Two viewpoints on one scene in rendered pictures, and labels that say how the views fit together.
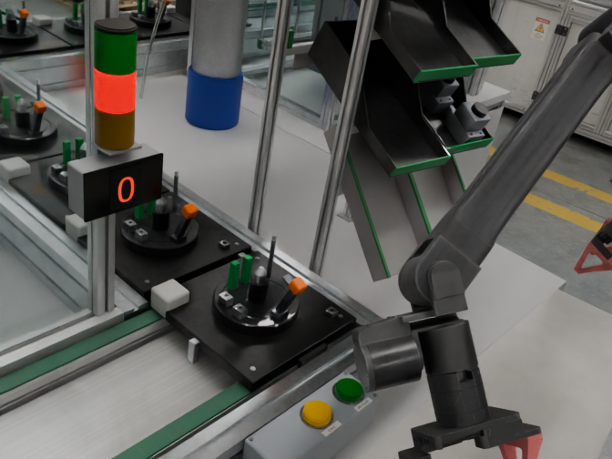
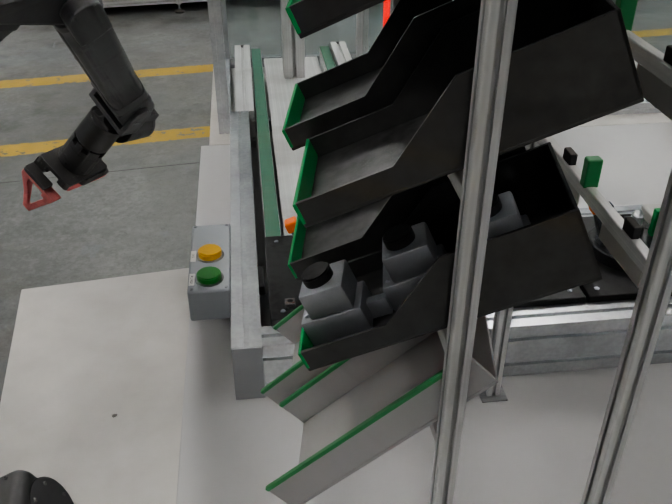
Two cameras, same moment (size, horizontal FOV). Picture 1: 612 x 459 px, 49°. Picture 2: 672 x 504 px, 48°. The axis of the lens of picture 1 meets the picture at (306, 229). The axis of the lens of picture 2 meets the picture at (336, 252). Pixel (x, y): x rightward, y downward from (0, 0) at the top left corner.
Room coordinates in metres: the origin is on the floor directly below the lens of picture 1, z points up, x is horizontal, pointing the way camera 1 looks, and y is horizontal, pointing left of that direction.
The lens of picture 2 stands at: (1.60, -0.66, 1.68)
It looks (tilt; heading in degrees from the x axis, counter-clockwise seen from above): 33 degrees down; 136
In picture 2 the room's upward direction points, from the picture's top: straight up
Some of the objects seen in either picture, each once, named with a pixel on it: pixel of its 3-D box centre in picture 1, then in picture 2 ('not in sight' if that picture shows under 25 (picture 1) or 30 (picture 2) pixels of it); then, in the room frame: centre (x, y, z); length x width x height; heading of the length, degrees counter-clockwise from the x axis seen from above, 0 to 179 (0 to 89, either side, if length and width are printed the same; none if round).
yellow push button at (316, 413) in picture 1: (316, 414); (210, 254); (0.67, -0.06, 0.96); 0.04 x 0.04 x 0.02
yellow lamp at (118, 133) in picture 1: (115, 124); not in sight; (0.79, 0.27, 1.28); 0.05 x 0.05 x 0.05
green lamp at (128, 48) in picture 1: (115, 48); not in sight; (0.79, 0.27, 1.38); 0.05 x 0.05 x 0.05
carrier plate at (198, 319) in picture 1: (254, 311); (340, 274); (0.87, 0.06, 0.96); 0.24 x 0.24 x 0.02; 53
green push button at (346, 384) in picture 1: (348, 392); (209, 277); (0.73, -0.10, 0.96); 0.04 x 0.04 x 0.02
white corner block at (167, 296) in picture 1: (169, 299); not in sight; (0.85, 0.19, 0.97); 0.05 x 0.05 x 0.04; 53
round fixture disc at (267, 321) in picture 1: (256, 302); not in sight; (0.87, 0.06, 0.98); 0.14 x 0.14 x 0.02
